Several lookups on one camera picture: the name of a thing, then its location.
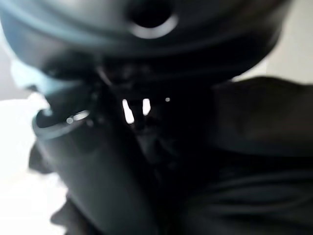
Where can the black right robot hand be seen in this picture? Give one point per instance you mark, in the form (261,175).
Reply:
(102,44)

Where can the dark grey garment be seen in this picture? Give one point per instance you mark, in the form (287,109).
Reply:
(256,147)

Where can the white bed sheet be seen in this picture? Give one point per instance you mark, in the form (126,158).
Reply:
(17,151)

